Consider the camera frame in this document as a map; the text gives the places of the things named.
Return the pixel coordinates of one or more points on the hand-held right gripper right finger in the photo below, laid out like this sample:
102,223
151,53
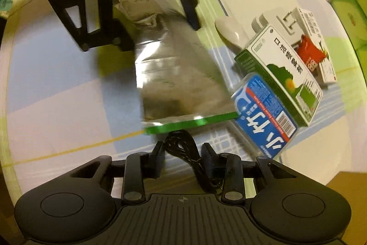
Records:
208,160

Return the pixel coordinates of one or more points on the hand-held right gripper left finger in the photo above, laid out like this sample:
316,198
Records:
157,159

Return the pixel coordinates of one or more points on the white spoon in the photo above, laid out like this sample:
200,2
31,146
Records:
229,29

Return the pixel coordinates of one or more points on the silver foil bag green edge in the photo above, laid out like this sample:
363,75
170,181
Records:
177,75

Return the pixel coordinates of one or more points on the blue and white box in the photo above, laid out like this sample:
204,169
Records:
261,115

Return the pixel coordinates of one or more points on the white plug charger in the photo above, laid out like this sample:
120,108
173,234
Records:
269,18

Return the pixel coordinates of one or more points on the green and white carton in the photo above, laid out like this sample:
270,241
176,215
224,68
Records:
281,61

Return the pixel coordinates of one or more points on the desktop with checked cloth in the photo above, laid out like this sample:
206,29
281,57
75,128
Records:
71,107

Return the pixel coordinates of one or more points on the red snack packet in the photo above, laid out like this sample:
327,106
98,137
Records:
308,52

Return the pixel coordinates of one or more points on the white medicine box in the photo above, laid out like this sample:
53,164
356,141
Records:
326,67

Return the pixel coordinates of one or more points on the stack of green tissue boxes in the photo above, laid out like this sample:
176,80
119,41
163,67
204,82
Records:
352,9

